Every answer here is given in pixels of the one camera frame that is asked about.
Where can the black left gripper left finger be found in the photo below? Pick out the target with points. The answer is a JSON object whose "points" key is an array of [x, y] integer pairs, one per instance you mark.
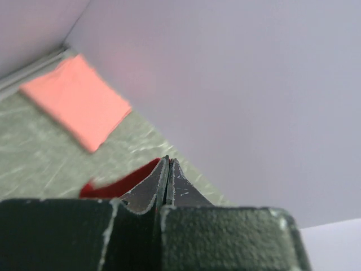
{"points": [[86, 233]]}

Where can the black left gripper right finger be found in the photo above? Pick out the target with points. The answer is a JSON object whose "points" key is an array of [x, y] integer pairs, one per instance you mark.
{"points": [[197, 235]]}

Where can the red t shirt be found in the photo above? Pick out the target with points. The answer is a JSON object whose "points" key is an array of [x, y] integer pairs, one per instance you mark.
{"points": [[120, 186]]}

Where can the folded pink t shirt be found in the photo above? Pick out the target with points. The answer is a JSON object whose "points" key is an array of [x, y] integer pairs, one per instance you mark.
{"points": [[75, 96]]}

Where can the aluminium frame rail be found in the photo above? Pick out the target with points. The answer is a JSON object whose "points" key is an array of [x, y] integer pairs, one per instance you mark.
{"points": [[10, 83]]}

